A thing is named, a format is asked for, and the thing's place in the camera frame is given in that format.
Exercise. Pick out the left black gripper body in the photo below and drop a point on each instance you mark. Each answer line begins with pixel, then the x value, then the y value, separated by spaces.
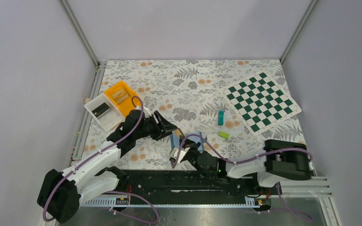
pixel 158 127

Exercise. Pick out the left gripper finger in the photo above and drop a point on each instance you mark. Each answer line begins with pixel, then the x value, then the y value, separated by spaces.
pixel 161 134
pixel 162 122

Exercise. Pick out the blue card holder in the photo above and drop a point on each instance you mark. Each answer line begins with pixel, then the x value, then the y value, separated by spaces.
pixel 195 138

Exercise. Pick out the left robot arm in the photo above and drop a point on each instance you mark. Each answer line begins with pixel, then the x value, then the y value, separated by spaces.
pixel 62 192

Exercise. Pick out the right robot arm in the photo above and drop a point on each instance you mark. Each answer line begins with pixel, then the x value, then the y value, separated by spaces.
pixel 277 161

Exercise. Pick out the lime green block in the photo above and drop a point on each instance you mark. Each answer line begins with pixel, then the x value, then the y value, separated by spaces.
pixel 224 135

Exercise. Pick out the orange plastic bin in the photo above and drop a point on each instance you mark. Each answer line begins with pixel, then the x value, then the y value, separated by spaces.
pixel 127 105

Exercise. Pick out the floral table mat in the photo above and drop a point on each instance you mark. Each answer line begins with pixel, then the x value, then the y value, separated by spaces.
pixel 187 93

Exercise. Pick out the item in orange bin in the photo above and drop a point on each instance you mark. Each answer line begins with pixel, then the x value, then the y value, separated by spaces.
pixel 120 95

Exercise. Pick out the black item in white bin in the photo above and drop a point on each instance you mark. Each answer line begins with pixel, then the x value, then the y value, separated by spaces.
pixel 101 110

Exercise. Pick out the white plastic bin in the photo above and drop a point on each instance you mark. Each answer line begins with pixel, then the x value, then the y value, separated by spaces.
pixel 109 120

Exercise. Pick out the green white chessboard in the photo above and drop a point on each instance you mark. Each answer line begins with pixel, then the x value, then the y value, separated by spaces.
pixel 260 102

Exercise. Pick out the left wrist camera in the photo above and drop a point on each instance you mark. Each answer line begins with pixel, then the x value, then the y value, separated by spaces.
pixel 146 112

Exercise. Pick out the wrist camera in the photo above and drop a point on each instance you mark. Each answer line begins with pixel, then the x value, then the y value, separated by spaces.
pixel 176 155
pixel 146 112

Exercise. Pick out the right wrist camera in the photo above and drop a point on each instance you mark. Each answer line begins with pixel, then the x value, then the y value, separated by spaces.
pixel 176 155

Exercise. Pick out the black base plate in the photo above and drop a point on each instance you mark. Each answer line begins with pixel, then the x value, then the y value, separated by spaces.
pixel 180 188

